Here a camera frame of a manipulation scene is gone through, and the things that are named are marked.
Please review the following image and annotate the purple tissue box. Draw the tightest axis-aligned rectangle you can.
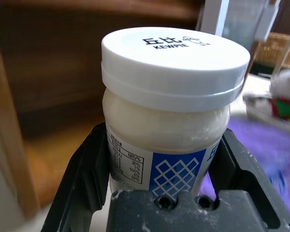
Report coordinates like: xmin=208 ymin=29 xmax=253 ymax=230
xmin=198 ymin=117 xmax=290 ymax=219

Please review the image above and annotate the brown wooden cabinet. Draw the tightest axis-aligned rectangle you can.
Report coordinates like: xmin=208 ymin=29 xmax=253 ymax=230
xmin=0 ymin=0 xmax=202 ymax=219

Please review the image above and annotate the white plush toy red green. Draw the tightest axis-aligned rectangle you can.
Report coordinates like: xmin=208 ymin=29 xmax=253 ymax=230
xmin=268 ymin=68 xmax=290 ymax=122

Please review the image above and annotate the grey white upright frame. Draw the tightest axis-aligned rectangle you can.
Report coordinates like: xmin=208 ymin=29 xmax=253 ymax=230
xmin=195 ymin=0 xmax=282 ymax=42

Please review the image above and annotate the wicker basket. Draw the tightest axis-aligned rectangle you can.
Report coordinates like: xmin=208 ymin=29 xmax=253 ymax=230
xmin=253 ymin=32 xmax=290 ymax=69

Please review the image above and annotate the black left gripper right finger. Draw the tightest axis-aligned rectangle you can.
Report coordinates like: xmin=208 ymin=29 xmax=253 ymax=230
xmin=208 ymin=128 xmax=290 ymax=232

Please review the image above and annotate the white Kewpie mayonnaise jar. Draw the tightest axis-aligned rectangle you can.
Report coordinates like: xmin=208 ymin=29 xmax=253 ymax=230
xmin=101 ymin=29 xmax=251 ymax=198

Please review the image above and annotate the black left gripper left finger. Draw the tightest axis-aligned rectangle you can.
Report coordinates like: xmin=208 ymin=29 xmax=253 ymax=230
xmin=40 ymin=122 xmax=117 ymax=232

